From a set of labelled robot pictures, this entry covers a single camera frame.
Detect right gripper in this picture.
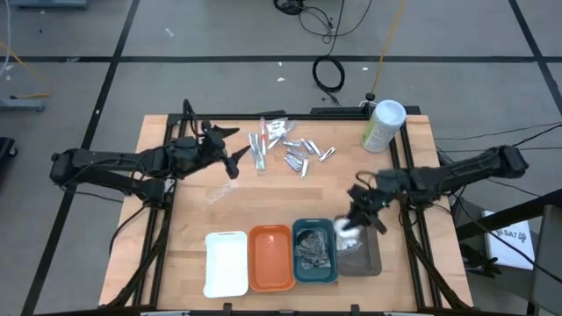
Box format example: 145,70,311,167
342,169,399,235

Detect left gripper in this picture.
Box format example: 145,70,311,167
166,122,252,180

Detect bag of white cotton balls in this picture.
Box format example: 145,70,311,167
336,236,366,258
332,216,364,241

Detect blue toothbrush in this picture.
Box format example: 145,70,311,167
249,133,267,175

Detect red toothbrush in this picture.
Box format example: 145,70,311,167
259,115,268,155

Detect grey plastic bin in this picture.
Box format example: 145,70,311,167
335,223,383,278

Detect clear plastic wrapper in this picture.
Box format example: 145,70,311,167
207,181,241,205

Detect clear bag of cotton swabs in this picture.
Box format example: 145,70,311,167
265,117,296,140

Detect teal plastic bin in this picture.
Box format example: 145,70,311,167
292,218,340,284

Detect crinkled clear plastic packets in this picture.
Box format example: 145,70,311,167
294,230,332,270

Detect white wipes canister green label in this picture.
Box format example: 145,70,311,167
360,99,407,154

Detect orange plastic bin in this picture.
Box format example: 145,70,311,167
248,224,297,293

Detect white plastic bin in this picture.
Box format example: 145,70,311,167
202,231,249,299

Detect black metal stand beam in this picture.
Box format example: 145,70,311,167
455,188,562,241

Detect white labelled box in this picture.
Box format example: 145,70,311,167
479,210,537,271

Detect grey metal floor foot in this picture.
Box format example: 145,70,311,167
0,97,46,113

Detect black aluminium table frame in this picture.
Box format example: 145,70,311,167
148,98,440,316

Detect black slanted frame strut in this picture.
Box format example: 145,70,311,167
104,204,175,309
397,197,473,311

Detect black coiled floor cable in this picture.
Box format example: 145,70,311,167
312,55,347,107

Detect black tangled floor cable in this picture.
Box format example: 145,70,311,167
273,0,375,46

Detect yellow cable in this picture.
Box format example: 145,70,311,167
0,40,52,100
371,0,407,96

